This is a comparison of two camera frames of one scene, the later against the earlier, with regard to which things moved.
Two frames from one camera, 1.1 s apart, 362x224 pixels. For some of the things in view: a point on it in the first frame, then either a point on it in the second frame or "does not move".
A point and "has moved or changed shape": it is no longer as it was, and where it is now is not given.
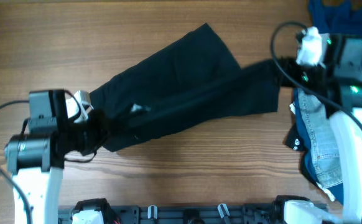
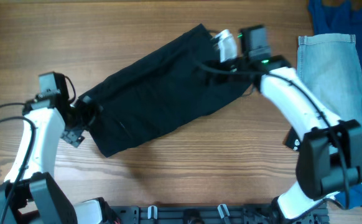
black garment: x=190 y=80 has moved or changed shape
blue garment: x=354 y=18 does not move
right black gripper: x=293 y=73 to x=219 y=66
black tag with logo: x=294 y=140 does not move
